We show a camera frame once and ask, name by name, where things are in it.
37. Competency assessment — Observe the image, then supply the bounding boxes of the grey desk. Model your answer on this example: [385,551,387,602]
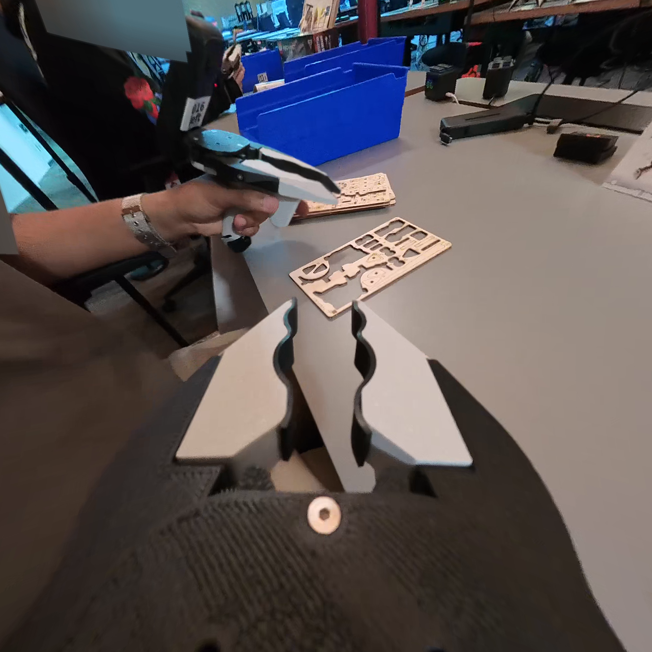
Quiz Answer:
[204,69,652,612]

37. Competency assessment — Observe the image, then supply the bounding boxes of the black power adapter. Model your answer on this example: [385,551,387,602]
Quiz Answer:
[554,131,619,165]

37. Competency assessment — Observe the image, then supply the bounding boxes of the silver wrist bracelet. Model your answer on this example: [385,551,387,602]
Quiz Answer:
[121,193,176,254]

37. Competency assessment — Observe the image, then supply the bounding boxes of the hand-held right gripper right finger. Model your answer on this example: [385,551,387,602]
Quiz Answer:
[350,301,473,468]

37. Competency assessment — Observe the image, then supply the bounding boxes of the black office chair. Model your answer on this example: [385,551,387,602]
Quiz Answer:
[51,239,215,348]

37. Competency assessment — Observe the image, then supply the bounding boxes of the laser-cut wooden parts sheet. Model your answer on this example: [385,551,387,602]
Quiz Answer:
[293,172,397,220]
[289,216,452,319]

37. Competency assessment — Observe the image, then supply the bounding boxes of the person's left forearm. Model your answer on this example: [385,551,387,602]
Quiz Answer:
[10,196,153,286]

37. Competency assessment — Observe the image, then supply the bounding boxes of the person's left hand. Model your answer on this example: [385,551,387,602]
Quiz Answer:
[148,178,281,241]

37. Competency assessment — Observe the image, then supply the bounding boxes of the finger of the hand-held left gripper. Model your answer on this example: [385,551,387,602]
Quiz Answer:
[238,145,342,195]
[276,176,339,207]

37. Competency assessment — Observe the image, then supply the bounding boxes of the red bottle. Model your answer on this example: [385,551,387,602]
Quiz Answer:
[357,0,382,47]

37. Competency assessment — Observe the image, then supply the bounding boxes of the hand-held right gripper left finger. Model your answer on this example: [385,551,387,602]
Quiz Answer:
[175,298,298,461]

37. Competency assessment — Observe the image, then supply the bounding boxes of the small blue plastic bin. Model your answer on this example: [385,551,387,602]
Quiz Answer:
[239,48,285,95]

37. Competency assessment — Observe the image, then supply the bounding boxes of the hanging instruction sheet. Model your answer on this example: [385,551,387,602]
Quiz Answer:
[603,122,652,199]

